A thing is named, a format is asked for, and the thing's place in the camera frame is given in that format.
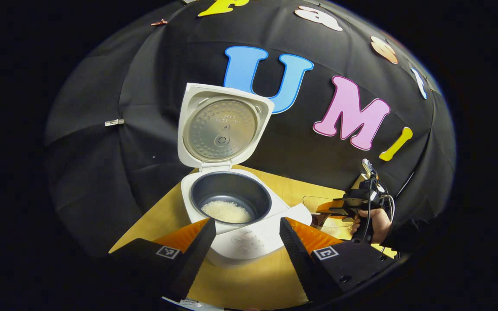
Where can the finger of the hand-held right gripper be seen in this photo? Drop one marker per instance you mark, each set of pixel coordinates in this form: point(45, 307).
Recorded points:
point(331, 207)

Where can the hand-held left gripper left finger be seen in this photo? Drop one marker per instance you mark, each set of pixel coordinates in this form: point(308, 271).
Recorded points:
point(197, 259)

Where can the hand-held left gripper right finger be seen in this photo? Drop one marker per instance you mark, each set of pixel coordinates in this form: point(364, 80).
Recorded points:
point(301, 263)

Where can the white rice cooker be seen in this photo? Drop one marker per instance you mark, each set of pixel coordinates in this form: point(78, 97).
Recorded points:
point(249, 242)

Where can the clear plastic box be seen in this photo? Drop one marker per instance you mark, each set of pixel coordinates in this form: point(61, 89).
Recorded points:
point(311, 205)

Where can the black backdrop cloth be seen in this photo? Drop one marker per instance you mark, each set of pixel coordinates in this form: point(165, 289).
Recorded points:
point(102, 172)

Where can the silver clip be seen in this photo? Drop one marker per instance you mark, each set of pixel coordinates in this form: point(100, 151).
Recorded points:
point(114, 122)

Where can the copper clip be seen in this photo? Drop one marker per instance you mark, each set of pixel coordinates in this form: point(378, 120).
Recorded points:
point(159, 22)

